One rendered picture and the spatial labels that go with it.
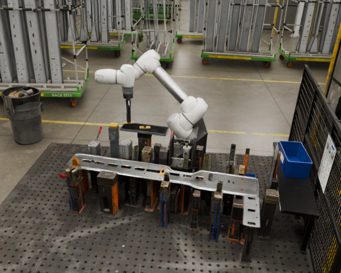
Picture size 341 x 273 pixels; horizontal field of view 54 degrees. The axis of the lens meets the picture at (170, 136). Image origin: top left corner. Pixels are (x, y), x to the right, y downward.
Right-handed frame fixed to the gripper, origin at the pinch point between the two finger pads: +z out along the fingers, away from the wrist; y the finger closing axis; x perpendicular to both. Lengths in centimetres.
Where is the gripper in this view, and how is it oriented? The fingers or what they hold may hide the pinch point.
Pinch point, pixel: (128, 117)
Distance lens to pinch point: 264.0
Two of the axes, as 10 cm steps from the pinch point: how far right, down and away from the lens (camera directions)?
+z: -0.3, 8.9, 4.5
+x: 9.8, -0.7, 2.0
